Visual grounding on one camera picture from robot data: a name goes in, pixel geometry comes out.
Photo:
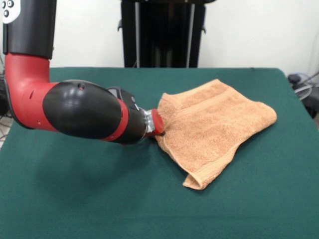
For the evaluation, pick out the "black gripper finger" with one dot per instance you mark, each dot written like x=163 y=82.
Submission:
x=162 y=134

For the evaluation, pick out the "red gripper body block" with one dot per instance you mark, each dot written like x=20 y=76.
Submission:
x=158 y=123

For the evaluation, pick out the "tan terry towel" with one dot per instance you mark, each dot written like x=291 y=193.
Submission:
x=211 y=129

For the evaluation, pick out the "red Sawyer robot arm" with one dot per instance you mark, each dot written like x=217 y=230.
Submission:
x=74 y=112

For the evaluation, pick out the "dark green table cloth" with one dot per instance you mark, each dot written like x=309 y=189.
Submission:
x=99 y=186

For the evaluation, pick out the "small black plug box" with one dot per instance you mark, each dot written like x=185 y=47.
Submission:
x=294 y=79

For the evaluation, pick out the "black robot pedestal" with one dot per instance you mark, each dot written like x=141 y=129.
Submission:
x=162 y=32

